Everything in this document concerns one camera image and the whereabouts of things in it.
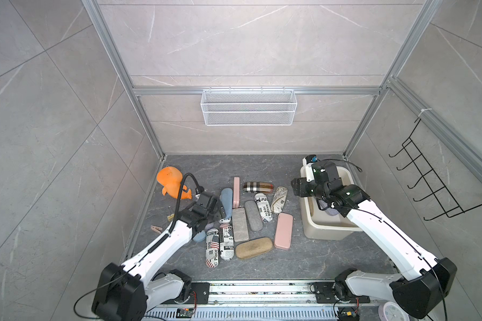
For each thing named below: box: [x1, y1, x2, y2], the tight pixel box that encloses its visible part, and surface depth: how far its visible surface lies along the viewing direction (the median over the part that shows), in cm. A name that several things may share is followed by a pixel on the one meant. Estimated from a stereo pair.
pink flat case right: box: [273, 212, 294, 250], surface depth 90 cm
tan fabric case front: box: [234, 236, 274, 259], surface depth 83 cm
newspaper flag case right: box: [219, 226, 235, 261], surface depth 84 cm
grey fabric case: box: [244, 199, 264, 232], surface depth 92 cm
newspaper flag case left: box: [205, 228, 220, 269], surface depth 83 cm
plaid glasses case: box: [243, 181, 274, 194], surface depth 103 cm
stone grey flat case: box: [232, 207, 250, 243], surface depth 90 cm
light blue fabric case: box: [219, 187, 233, 219], surface depth 96 cm
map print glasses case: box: [271, 185, 289, 214], surface depth 97 cm
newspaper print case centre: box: [254, 192, 274, 223], surface depth 95 cm
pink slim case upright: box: [232, 176, 241, 209], surface depth 97 cm
